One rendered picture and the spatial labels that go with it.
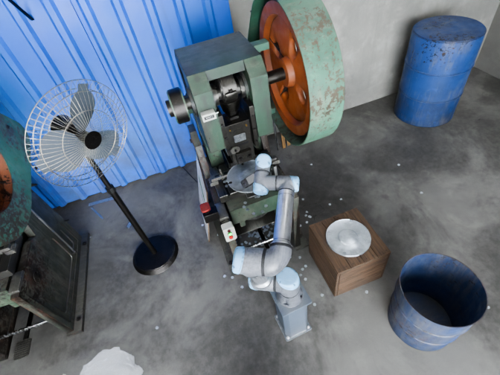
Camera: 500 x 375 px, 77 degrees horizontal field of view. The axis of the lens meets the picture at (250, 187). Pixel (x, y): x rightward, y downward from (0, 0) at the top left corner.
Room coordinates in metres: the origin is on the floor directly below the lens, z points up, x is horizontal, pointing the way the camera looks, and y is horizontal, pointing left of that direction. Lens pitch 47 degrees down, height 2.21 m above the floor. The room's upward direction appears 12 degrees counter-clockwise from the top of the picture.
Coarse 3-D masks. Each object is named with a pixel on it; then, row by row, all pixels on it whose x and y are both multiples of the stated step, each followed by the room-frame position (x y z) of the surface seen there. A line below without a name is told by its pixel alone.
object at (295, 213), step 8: (264, 136) 1.84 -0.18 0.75; (264, 144) 1.82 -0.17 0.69; (280, 168) 1.62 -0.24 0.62; (296, 192) 1.35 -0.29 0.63; (296, 200) 1.32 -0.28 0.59; (296, 208) 1.32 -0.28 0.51; (296, 216) 1.32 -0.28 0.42; (296, 224) 1.32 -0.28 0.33; (296, 232) 1.32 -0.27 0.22; (296, 240) 1.32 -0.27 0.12; (304, 240) 1.35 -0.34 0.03; (296, 248) 1.30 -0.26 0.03
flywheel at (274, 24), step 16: (272, 0) 1.71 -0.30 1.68; (272, 16) 1.78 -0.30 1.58; (272, 32) 1.84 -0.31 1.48; (288, 32) 1.62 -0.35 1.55; (272, 48) 1.86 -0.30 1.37; (288, 48) 1.63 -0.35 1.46; (272, 64) 1.89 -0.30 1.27; (288, 64) 1.59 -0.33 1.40; (288, 80) 1.56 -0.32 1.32; (304, 80) 1.44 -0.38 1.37; (272, 96) 1.84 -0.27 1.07; (288, 96) 1.72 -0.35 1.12; (288, 112) 1.66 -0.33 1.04; (304, 112) 1.44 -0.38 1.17; (304, 128) 1.37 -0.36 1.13
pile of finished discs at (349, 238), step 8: (336, 224) 1.22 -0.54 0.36; (344, 224) 1.21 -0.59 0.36; (352, 224) 1.20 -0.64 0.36; (360, 224) 1.19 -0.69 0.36; (328, 232) 1.18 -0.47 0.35; (336, 232) 1.16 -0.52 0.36; (344, 232) 1.14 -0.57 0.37; (352, 232) 1.13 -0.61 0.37; (360, 232) 1.12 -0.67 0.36; (368, 232) 1.11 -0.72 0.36; (328, 240) 1.11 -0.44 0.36; (336, 240) 1.10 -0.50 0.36; (344, 240) 1.08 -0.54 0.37; (352, 240) 1.07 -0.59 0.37; (360, 240) 1.06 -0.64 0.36; (368, 240) 1.05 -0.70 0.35; (336, 248) 1.04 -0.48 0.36; (344, 248) 1.03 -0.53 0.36; (352, 248) 1.02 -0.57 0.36; (360, 248) 1.01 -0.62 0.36; (368, 248) 1.00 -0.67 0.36; (344, 256) 0.98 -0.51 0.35; (352, 256) 0.97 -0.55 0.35
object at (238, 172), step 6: (246, 162) 1.57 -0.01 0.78; (252, 162) 1.56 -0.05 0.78; (234, 168) 1.54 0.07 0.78; (240, 168) 1.53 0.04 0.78; (246, 168) 1.51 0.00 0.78; (252, 168) 1.50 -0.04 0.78; (228, 174) 1.49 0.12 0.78; (234, 174) 1.48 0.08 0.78; (240, 174) 1.46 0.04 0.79; (246, 174) 1.45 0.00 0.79; (228, 180) 1.44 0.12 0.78; (234, 180) 1.43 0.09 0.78; (240, 180) 1.42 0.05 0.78; (234, 186) 1.38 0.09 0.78; (240, 186) 1.37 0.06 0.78; (252, 186) 1.34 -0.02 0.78; (240, 192) 1.32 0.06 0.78; (246, 192) 1.30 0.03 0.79
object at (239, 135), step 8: (240, 112) 1.58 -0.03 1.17; (224, 120) 1.54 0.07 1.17; (232, 120) 1.52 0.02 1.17; (240, 120) 1.50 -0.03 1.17; (248, 120) 1.50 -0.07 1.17; (232, 128) 1.48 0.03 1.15; (240, 128) 1.49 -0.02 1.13; (248, 128) 1.49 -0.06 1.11; (232, 136) 1.48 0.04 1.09; (240, 136) 1.48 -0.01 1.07; (248, 136) 1.49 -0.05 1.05; (232, 144) 1.47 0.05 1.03; (240, 144) 1.48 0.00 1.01; (248, 144) 1.49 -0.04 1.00; (232, 152) 1.46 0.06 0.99; (240, 152) 1.46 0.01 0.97; (248, 152) 1.46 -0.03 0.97; (232, 160) 1.47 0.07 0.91; (240, 160) 1.43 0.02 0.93; (248, 160) 1.46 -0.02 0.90
